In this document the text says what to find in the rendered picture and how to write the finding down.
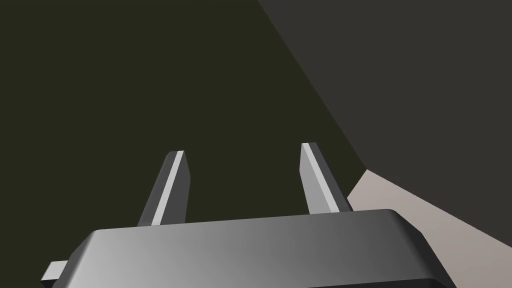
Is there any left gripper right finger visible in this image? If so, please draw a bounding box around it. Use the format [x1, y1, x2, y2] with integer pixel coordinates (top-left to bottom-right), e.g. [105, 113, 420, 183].
[299, 141, 354, 216]

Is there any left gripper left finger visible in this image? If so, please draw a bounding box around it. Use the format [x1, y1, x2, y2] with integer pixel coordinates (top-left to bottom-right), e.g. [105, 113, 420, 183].
[137, 150, 191, 228]

